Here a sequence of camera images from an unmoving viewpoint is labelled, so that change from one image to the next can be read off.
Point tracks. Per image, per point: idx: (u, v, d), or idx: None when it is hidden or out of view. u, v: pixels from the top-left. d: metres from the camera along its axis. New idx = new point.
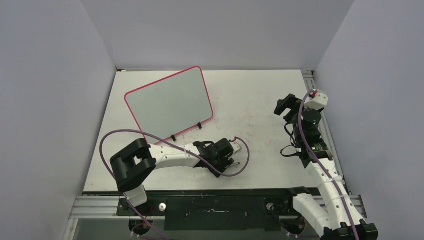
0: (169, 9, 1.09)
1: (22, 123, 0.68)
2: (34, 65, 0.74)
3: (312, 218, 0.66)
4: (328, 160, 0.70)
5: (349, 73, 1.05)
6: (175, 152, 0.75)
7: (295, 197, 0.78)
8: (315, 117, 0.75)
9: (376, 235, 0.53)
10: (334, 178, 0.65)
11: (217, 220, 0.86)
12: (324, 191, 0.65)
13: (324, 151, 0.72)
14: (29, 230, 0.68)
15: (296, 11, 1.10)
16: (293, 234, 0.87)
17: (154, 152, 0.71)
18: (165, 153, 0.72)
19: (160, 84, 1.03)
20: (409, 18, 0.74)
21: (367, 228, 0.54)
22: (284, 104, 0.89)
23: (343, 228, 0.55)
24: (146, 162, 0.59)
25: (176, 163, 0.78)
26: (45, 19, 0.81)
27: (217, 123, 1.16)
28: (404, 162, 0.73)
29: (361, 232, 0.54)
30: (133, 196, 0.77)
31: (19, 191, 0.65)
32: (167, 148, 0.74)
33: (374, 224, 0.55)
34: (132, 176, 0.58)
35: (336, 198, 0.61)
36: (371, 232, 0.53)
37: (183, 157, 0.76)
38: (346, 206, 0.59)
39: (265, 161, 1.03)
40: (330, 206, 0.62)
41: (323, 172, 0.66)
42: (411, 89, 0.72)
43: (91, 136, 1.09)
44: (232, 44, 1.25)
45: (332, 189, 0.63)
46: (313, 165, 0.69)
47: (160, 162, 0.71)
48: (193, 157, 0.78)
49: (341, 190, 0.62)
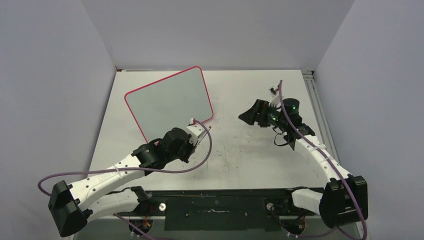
0: (168, 9, 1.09)
1: (21, 123, 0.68)
2: (34, 64, 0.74)
3: (311, 200, 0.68)
4: (312, 136, 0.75)
5: (349, 73, 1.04)
6: (106, 179, 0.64)
7: (293, 193, 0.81)
8: (295, 103, 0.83)
9: (365, 187, 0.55)
10: (318, 146, 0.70)
11: (217, 220, 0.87)
12: (313, 161, 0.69)
13: (307, 129, 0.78)
14: (30, 230, 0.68)
15: (296, 10, 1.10)
16: (293, 234, 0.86)
17: (75, 193, 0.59)
18: (91, 186, 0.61)
19: (161, 84, 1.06)
20: (406, 18, 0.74)
21: (355, 179, 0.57)
22: (254, 109, 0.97)
23: (333, 181, 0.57)
24: (70, 206, 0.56)
25: (116, 187, 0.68)
26: (44, 19, 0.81)
27: (217, 123, 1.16)
28: (403, 162, 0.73)
29: (352, 185, 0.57)
30: (121, 206, 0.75)
31: (18, 190, 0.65)
32: (94, 178, 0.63)
33: (362, 177, 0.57)
34: (62, 224, 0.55)
35: (323, 160, 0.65)
36: (360, 183, 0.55)
37: (116, 178, 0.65)
38: (332, 164, 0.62)
39: (264, 162, 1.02)
40: (320, 171, 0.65)
41: (308, 143, 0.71)
42: (410, 89, 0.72)
43: (91, 136, 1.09)
44: (231, 44, 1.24)
45: (318, 155, 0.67)
46: (298, 140, 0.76)
47: (88, 198, 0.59)
48: (131, 172, 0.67)
49: (326, 154, 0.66)
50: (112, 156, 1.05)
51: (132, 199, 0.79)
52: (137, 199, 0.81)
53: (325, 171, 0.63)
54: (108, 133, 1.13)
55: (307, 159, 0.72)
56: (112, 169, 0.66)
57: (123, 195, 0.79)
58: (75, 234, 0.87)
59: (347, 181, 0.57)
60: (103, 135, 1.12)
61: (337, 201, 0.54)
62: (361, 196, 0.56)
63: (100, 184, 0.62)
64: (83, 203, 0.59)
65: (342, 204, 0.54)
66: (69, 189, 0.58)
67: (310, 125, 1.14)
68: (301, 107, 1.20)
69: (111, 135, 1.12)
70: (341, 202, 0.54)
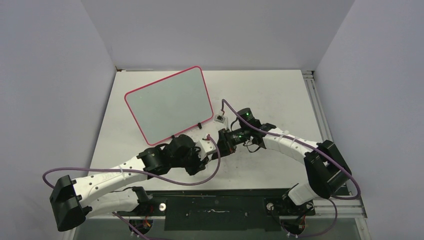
0: (168, 9, 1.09)
1: (20, 123, 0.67)
2: (34, 64, 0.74)
3: (304, 187, 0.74)
4: (274, 128, 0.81)
5: (349, 73, 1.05)
6: (109, 179, 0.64)
7: (289, 191, 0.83)
8: (246, 109, 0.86)
9: (333, 147, 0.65)
10: (282, 133, 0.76)
11: (217, 220, 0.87)
12: (284, 148, 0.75)
13: (267, 125, 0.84)
14: (29, 231, 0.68)
15: (296, 10, 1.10)
16: (293, 234, 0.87)
17: (78, 189, 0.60)
18: (94, 184, 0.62)
19: (160, 84, 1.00)
20: (406, 18, 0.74)
21: (325, 145, 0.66)
22: (221, 138, 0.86)
23: (308, 155, 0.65)
24: (71, 201, 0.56)
25: (118, 187, 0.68)
26: (45, 19, 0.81)
27: (217, 123, 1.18)
28: (401, 163, 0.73)
29: (324, 150, 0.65)
30: (121, 207, 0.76)
31: (17, 191, 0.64)
32: (98, 176, 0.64)
33: (329, 141, 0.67)
34: (61, 216, 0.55)
35: (292, 142, 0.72)
36: (330, 146, 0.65)
37: (119, 179, 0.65)
38: (301, 142, 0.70)
39: (264, 162, 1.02)
40: (294, 152, 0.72)
41: (273, 135, 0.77)
42: (408, 88, 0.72)
43: (91, 136, 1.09)
44: (232, 43, 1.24)
45: (286, 141, 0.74)
46: (266, 138, 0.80)
47: (89, 196, 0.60)
48: (136, 175, 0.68)
49: (292, 137, 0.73)
50: (111, 156, 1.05)
51: (132, 200, 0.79)
52: (137, 200, 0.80)
53: (298, 150, 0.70)
54: (108, 133, 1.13)
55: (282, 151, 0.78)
56: (117, 169, 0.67)
57: (124, 194, 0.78)
58: (75, 234, 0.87)
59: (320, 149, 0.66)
60: (102, 135, 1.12)
61: (320, 169, 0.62)
62: (336, 155, 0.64)
63: (102, 182, 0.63)
64: (84, 200, 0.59)
65: (325, 171, 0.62)
66: (73, 185, 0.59)
67: (310, 125, 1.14)
68: (300, 107, 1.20)
69: (111, 134, 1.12)
70: (323, 168, 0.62)
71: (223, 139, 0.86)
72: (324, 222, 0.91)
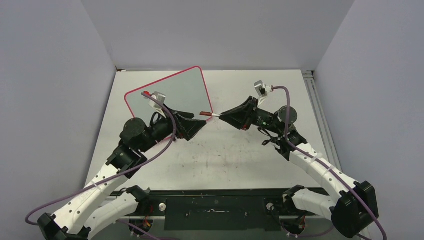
0: (168, 9, 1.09)
1: (20, 122, 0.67)
2: (33, 63, 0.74)
3: (317, 205, 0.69)
4: (304, 144, 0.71)
5: (349, 73, 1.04)
6: (87, 198, 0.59)
7: (293, 195, 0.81)
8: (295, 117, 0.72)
9: (374, 192, 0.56)
10: (316, 156, 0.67)
11: (217, 220, 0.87)
12: (314, 172, 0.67)
13: (298, 136, 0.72)
14: (28, 230, 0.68)
15: (295, 10, 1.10)
16: (293, 234, 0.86)
17: (61, 221, 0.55)
18: (75, 210, 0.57)
19: (160, 84, 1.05)
20: (406, 18, 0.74)
21: (362, 187, 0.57)
22: (246, 112, 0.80)
23: (343, 196, 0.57)
24: (59, 235, 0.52)
25: (102, 200, 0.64)
26: (45, 20, 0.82)
27: (217, 123, 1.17)
28: (401, 163, 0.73)
29: (361, 193, 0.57)
30: (119, 216, 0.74)
31: (16, 190, 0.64)
32: (75, 200, 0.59)
33: (368, 182, 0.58)
34: None
35: (326, 172, 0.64)
36: (370, 190, 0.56)
37: (97, 194, 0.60)
38: (337, 176, 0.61)
39: (264, 162, 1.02)
40: (325, 182, 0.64)
41: (304, 154, 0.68)
42: (409, 88, 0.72)
43: (90, 135, 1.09)
44: (231, 43, 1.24)
45: (318, 167, 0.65)
46: (293, 153, 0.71)
47: (76, 222, 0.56)
48: (112, 182, 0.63)
49: (327, 164, 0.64)
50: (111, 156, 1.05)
51: (129, 201, 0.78)
52: (135, 199, 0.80)
53: (331, 184, 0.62)
54: (108, 132, 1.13)
55: (306, 171, 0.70)
56: (90, 185, 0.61)
57: (121, 200, 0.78)
58: None
59: (356, 191, 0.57)
60: (103, 135, 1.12)
61: (353, 214, 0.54)
62: (372, 200, 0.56)
63: (82, 204, 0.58)
64: (73, 228, 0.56)
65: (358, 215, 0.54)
66: (53, 220, 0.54)
67: (310, 125, 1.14)
68: (300, 107, 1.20)
69: (111, 134, 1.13)
70: (356, 213, 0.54)
71: (246, 114, 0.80)
72: (325, 222, 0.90)
